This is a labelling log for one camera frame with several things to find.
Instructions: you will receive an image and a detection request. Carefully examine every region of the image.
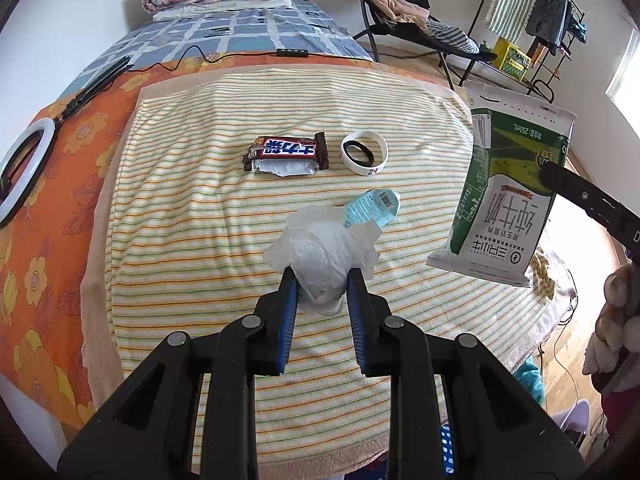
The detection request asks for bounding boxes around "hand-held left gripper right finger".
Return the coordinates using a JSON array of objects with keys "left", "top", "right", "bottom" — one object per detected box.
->
[{"left": 346, "top": 267, "right": 589, "bottom": 480}]

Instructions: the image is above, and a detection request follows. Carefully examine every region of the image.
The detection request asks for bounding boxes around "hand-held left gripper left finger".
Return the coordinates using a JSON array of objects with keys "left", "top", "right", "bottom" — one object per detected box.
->
[{"left": 56, "top": 266, "right": 301, "bottom": 480}]

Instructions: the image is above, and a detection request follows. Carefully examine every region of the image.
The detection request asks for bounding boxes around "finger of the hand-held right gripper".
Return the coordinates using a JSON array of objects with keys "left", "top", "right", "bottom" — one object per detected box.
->
[{"left": 539, "top": 162, "right": 640, "bottom": 262}]

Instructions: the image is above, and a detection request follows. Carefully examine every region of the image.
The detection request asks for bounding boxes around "small white bag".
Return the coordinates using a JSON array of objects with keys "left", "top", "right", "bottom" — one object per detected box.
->
[{"left": 264, "top": 204, "right": 384, "bottom": 317}]

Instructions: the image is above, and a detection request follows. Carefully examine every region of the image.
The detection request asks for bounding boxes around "green white milk carton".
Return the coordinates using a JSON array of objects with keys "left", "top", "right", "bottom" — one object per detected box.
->
[{"left": 425, "top": 82, "right": 577, "bottom": 289}]

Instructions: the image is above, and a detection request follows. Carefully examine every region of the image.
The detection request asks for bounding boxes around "blue plastic basket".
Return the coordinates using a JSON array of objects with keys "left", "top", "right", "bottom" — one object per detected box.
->
[{"left": 439, "top": 422, "right": 459, "bottom": 477}]

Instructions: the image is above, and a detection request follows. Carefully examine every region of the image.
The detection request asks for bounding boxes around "light blue wrapper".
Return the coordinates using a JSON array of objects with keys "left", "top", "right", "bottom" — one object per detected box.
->
[{"left": 342, "top": 188, "right": 402, "bottom": 230}]

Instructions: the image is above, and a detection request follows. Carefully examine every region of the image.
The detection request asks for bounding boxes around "striped yellow towel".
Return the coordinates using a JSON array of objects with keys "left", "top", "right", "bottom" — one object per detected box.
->
[{"left": 102, "top": 72, "right": 561, "bottom": 480}]

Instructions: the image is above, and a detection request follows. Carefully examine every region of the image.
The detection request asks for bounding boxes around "window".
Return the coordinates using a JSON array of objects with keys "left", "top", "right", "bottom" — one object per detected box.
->
[{"left": 604, "top": 26, "right": 640, "bottom": 127}]

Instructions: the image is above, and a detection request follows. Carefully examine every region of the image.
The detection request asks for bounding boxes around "black clothes rack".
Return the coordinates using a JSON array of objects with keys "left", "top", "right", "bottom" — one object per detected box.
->
[{"left": 462, "top": 0, "right": 601, "bottom": 104}]

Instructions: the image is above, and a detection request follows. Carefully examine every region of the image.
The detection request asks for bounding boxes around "brown candy bar wrapper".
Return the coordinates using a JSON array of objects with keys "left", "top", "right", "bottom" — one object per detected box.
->
[{"left": 243, "top": 132, "right": 331, "bottom": 179}]

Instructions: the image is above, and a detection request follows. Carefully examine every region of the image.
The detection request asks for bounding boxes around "yellow plastic crate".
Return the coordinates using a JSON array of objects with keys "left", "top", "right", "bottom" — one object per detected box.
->
[{"left": 492, "top": 38, "right": 534, "bottom": 81}]

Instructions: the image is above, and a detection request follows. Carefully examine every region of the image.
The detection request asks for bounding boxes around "teal cloth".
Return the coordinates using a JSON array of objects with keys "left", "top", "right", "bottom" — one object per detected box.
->
[{"left": 515, "top": 360, "right": 547, "bottom": 407}]

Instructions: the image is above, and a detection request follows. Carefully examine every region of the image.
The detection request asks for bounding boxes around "dark hanging jacket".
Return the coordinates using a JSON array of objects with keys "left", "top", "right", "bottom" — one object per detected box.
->
[{"left": 525, "top": 0, "right": 574, "bottom": 49}]

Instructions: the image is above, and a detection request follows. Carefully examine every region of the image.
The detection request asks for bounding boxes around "green striped hanging towel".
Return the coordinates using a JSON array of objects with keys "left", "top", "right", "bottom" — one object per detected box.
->
[{"left": 485, "top": 0, "right": 547, "bottom": 44}]

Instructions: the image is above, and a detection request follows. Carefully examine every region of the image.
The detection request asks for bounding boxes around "striped grey garment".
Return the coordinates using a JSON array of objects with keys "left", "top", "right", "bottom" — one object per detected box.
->
[{"left": 425, "top": 16, "right": 482, "bottom": 56}]

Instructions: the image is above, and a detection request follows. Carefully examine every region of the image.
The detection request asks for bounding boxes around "blue checked bedsheet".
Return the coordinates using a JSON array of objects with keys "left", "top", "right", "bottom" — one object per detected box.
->
[{"left": 61, "top": 0, "right": 377, "bottom": 97}]

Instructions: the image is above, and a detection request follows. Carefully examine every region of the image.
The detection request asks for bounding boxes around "black floor cable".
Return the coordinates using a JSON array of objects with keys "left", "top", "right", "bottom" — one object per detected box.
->
[{"left": 539, "top": 260, "right": 583, "bottom": 357}]

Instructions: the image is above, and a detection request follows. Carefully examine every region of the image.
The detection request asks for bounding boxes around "white tape ring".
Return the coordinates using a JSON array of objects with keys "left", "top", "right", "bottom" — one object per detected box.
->
[{"left": 340, "top": 130, "right": 390, "bottom": 177}]

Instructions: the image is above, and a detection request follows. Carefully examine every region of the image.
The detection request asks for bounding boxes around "black ring light cable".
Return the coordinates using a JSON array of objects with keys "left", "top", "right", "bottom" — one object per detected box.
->
[{"left": 131, "top": 44, "right": 377, "bottom": 73}]

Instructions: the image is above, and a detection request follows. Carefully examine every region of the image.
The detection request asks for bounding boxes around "white ring light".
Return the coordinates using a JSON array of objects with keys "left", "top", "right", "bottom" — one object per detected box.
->
[{"left": 0, "top": 55, "right": 136, "bottom": 228}]

